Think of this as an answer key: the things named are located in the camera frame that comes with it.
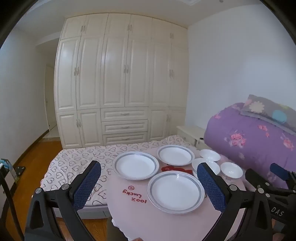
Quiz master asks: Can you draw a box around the grey floral pillow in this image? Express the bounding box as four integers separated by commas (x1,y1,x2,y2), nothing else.
240,94,296,135

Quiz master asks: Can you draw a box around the grey bed frame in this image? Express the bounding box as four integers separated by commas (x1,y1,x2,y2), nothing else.
52,204,111,219

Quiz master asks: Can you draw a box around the purple floral quilt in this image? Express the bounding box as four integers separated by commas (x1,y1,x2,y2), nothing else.
203,102,296,189

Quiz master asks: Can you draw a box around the white bowl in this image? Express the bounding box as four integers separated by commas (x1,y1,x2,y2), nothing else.
199,149,221,162
191,158,221,178
220,162,244,179

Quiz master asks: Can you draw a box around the white nightstand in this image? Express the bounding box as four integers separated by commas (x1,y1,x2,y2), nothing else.
176,125,206,151

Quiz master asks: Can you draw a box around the cream wardrobe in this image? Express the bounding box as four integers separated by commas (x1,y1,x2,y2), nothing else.
54,13,189,149

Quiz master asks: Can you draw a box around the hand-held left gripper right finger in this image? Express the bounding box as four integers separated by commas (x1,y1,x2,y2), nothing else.
196,162,273,241

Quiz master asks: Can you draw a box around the black tripod stand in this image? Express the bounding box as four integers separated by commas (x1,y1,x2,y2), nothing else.
0,159,18,241

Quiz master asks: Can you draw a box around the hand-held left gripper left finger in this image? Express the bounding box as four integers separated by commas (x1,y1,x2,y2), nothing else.
24,160,102,241

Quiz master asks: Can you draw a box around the bed with heart sheet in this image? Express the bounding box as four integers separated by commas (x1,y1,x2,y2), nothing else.
40,135,195,207

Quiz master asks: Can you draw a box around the white plate with grey rim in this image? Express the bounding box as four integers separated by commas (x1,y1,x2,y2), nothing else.
112,151,159,180
156,145,195,166
147,171,205,214

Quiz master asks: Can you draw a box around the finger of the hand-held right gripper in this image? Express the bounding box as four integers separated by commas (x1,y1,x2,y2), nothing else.
245,169,288,195
270,163,296,183

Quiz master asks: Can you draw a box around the pink round table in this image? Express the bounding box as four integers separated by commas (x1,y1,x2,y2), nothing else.
107,146,247,241

